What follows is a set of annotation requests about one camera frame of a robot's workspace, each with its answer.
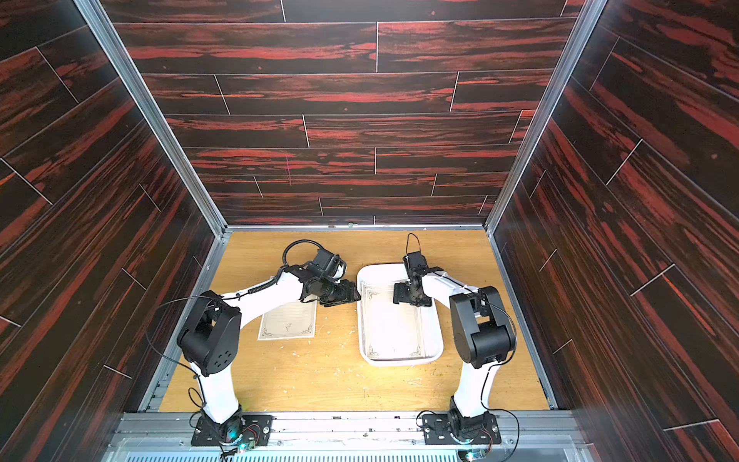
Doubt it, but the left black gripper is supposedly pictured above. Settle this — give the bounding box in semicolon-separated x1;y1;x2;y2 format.
318;279;365;307

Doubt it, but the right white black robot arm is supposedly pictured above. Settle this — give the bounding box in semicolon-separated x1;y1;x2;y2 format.
393;269;518;444

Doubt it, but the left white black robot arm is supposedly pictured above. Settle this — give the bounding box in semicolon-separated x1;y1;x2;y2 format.
177;266;361;446

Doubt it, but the stationery paper in tray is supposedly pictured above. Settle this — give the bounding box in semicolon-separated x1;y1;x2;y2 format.
362;285;425;362

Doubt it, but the white plastic storage tray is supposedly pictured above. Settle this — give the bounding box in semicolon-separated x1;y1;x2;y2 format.
357;263;444;367

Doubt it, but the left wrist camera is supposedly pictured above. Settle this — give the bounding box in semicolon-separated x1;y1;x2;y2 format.
312;248;346;281

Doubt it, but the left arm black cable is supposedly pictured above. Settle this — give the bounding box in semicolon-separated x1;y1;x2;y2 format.
281;239;325;273

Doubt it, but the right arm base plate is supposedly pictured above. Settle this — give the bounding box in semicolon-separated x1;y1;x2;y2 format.
416;411;502;446

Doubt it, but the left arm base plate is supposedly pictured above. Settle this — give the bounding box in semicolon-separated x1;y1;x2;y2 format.
191;414;274;450

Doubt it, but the front aluminium rail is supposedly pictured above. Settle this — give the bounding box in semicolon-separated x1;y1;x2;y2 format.
102;411;598;461

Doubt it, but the right aluminium frame post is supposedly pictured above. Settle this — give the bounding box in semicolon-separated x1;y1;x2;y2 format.
485;0;607;242

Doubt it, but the aluminium frame post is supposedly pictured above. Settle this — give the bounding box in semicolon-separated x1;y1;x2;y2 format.
485;0;607;242
73;0;228;239

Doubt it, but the left aluminium frame post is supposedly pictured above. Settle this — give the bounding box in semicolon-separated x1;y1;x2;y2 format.
73;0;228;239

